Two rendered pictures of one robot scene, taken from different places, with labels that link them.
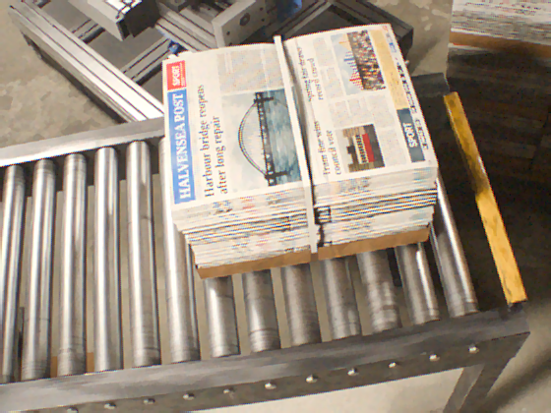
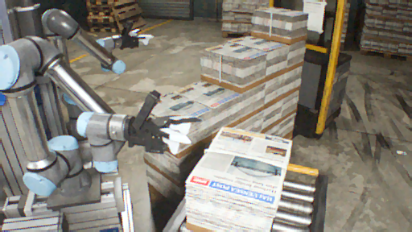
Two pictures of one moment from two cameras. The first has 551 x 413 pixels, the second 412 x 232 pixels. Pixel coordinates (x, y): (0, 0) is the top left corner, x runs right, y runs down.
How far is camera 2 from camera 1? 0.93 m
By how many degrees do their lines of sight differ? 56
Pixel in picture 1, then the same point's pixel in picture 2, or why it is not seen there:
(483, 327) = (322, 184)
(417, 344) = (322, 201)
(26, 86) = not seen: outside the picture
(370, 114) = (262, 144)
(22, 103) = not seen: outside the picture
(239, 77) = (218, 165)
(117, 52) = not seen: outside the picture
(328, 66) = (232, 144)
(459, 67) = (183, 167)
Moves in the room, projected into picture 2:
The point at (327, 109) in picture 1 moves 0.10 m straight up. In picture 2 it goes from (253, 151) to (255, 127)
